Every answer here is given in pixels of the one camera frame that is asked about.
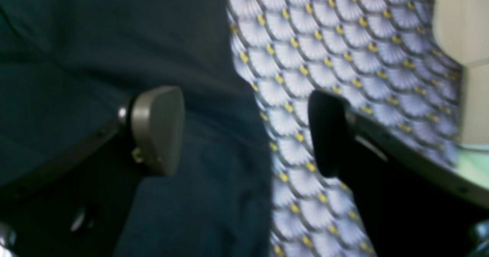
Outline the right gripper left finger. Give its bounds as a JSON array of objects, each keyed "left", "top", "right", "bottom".
[{"left": 1, "top": 86, "right": 185, "bottom": 257}]

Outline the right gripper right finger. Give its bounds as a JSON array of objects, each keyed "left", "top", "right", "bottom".
[{"left": 308, "top": 91, "right": 488, "bottom": 257}]

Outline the dark grey T-shirt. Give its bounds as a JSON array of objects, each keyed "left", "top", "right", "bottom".
[{"left": 1, "top": 0, "right": 271, "bottom": 257}]

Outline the fan-patterned tablecloth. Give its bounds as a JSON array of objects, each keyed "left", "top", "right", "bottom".
[{"left": 228, "top": 0, "right": 460, "bottom": 257}]

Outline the cream cabinet corner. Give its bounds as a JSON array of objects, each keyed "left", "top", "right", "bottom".
[{"left": 432, "top": 0, "right": 489, "bottom": 185}]

